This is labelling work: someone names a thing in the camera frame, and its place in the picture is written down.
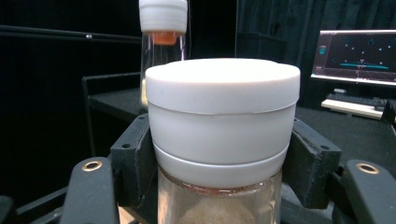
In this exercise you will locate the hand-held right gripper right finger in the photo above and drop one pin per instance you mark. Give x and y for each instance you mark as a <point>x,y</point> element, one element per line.
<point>311,168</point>

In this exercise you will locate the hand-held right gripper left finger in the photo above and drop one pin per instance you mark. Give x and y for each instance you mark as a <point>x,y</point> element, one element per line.
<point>134,161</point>

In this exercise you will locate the black two-tier shelf rack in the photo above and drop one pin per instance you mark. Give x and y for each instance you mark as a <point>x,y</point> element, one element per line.
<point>118,104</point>

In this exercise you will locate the jar with brown contents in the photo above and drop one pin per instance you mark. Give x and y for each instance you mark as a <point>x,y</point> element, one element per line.
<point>221,124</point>

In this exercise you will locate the jar with yellow contents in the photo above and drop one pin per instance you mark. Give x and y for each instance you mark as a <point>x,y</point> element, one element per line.
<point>163,21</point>

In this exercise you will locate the keyboard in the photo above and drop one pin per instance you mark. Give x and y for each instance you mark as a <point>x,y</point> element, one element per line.
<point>355,104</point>

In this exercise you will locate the computer monitor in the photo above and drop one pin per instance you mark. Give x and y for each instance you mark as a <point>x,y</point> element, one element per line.
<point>356,56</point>

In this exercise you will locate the black metal rail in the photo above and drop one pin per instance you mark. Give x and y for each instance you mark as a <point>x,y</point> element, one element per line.
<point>62,33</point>

